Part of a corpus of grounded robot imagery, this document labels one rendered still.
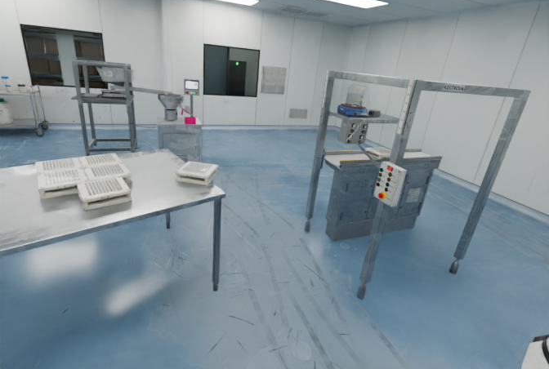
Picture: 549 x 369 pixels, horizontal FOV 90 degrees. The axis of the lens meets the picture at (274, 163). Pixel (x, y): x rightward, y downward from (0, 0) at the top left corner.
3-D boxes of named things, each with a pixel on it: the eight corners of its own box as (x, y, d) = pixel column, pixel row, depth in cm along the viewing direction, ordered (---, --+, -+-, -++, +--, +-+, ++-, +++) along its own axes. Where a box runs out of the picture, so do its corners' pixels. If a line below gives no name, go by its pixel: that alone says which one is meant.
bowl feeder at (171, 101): (158, 122, 407) (157, 95, 394) (158, 117, 438) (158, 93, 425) (193, 122, 425) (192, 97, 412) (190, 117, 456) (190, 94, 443)
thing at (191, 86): (185, 119, 440) (184, 78, 419) (184, 117, 449) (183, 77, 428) (199, 119, 449) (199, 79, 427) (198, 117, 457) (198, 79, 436)
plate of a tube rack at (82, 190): (82, 203, 151) (82, 200, 150) (77, 186, 168) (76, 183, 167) (131, 193, 166) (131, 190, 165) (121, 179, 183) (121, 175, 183)
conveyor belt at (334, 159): (337, 169, 256) (338, 164, 255) (323, 159, 278) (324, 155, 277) (439, 163, 306) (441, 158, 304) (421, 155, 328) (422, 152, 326)
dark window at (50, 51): (32, 85, 547) (19, 23, 509) (32, 85, 548) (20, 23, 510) (108, 89, 596) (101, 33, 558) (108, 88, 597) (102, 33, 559)
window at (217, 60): (203, 95, 673) (203, 43, 633) (203, 94, 674) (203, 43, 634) (256, 97, 724) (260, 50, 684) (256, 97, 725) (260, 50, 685)
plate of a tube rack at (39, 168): (37, 176, 175) (36, 174, 174) (35, 164, 192) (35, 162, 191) (82, 170, 190) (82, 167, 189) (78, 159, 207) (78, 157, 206)
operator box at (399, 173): (390, 207, 179) (400, 171, 170) (373, 195, 194) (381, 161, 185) (397, 206, 181) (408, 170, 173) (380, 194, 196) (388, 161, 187)
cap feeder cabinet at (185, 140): (159, 173, 418) (157, 124, 392) (159, 160, 467) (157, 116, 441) (202, 171, 442) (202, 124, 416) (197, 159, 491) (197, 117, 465)
